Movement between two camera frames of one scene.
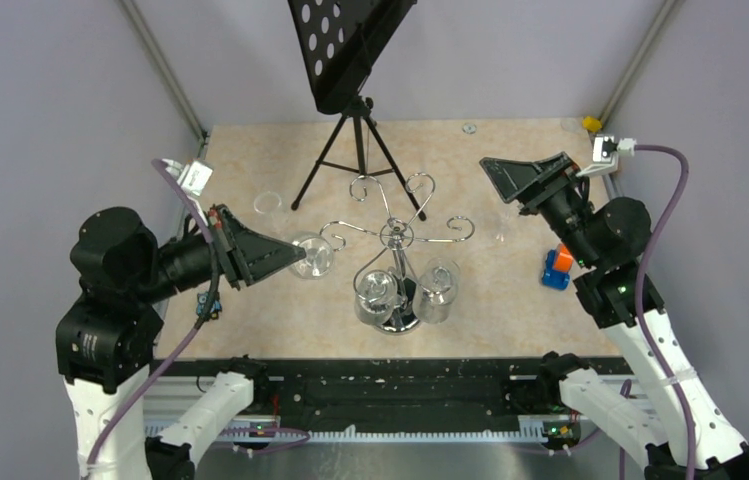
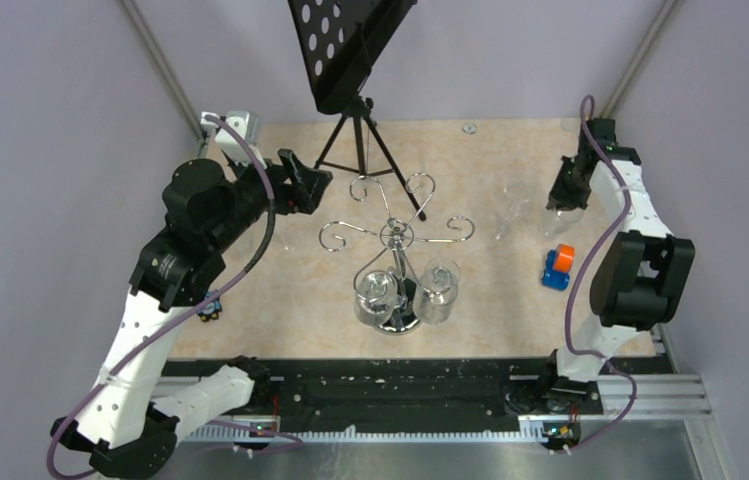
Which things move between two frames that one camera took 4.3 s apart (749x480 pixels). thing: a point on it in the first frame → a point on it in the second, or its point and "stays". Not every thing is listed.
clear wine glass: (436, 290) stays
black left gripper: (248, 254) → (309, 183)
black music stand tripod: (339, 40) stays
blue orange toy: (557, 268) stays
